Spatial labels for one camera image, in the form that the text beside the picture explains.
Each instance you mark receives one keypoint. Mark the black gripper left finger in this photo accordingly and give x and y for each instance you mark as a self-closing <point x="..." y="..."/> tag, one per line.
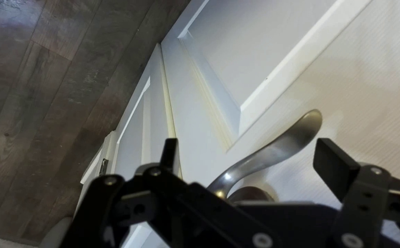
<point x="163" y="201"/>

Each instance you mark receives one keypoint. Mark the metal door hinge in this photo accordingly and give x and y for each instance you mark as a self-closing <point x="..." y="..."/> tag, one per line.
<point x="103" y="166"/>

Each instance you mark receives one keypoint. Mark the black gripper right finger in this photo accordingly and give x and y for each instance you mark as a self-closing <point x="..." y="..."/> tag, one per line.
<point x="361" y="207"/>

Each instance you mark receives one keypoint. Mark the white panel closet door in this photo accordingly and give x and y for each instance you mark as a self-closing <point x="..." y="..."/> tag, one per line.
<point x="370" y="69"/>
<point x="133" y="128"/>

